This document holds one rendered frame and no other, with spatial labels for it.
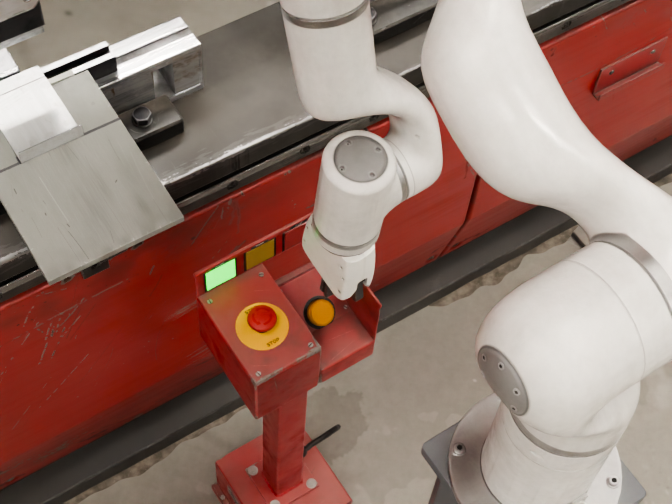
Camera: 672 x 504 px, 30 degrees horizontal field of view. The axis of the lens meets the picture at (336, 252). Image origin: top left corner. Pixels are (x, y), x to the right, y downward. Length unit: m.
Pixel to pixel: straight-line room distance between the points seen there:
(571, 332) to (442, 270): 1.62
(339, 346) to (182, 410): 0.73
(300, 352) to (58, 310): 0.37
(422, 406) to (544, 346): 1.53
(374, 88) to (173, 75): 0.49
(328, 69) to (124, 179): 0.38
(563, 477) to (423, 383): 1.30
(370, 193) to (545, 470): 0.36
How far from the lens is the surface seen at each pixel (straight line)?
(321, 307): 1.78
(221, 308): 1.72
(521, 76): 1.03
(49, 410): 2.09
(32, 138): 1.62
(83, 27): 3.06
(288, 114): 1.78
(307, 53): 1.28
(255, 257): 1.72
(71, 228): 1.54
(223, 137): 1.75
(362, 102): 1.32
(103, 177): 1.57
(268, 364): 1.68
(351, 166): 1.38
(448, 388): 2.55
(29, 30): 1.59
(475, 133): 1.04
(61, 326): 1.88
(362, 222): 1.43
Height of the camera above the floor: 2.29
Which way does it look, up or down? 59 degrees down
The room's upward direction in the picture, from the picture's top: 5 degrees clockwise
